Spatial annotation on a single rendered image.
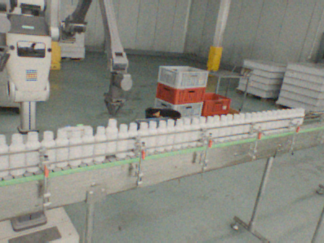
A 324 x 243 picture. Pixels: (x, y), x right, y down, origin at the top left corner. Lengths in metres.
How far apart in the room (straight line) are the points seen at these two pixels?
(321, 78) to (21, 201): 7.11
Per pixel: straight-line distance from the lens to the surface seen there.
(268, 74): 8.53
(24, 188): 1.34
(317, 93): 7.81
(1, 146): 1.28
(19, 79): 1.81
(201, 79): 4.18
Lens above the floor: 1.66
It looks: 18 degrees down
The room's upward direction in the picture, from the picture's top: 8 degrees clockwise
